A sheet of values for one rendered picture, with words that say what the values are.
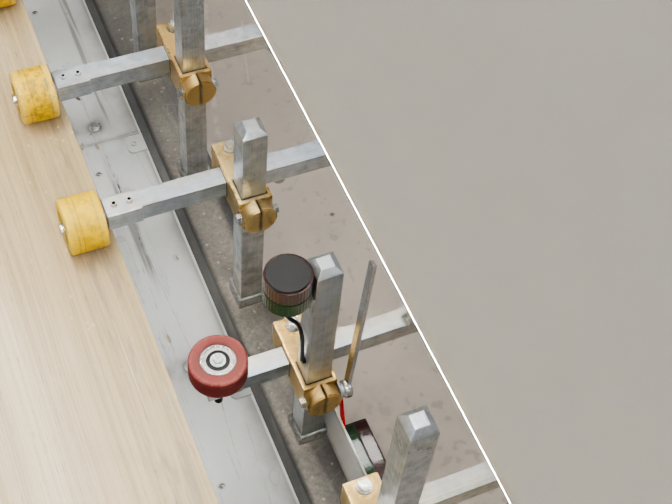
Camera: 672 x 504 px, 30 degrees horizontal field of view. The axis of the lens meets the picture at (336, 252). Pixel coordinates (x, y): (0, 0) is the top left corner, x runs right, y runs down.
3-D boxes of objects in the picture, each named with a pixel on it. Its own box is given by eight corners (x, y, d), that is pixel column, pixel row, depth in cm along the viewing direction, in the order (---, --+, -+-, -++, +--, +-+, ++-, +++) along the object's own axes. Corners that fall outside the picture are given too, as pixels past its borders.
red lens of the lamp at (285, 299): (301, 258, 152) (302, 247, 150) (320, 297, 149) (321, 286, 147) (255, 272, 150) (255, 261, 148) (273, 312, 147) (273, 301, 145)
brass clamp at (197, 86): (191, 40, 196) (190, 16, 192) (220, 101, 189) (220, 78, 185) (153, 49, 195) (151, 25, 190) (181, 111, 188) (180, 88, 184)
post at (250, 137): (253, 308, 204) (258, 111, 165) (260, 325, 202) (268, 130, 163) (232, 314, 203) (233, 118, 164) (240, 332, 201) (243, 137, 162)
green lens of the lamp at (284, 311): (300, 269, 154) (301, 259, 152) (319, 308, 151) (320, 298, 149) (254, 283, 152) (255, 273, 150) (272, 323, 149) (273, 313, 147)
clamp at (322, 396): (304, 330, 179) (306, 311, 175) (341, 409, 172) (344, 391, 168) (267, 342, 177) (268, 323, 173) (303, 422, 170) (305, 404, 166)
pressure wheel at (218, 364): (235, 367, 177) (236, 324, 168) (255, 414, 173) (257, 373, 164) (181, 384, 175) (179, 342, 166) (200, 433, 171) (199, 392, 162)
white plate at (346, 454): (299, 366, 189) (302, 331, 181) (368, 517, 176) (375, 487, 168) (295, 367, 189) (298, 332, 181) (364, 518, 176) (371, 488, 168)
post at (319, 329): (312, 430, 189) (333, 246, 150) (320, 450, 187) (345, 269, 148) (290, 438, 188) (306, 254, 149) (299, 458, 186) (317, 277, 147)
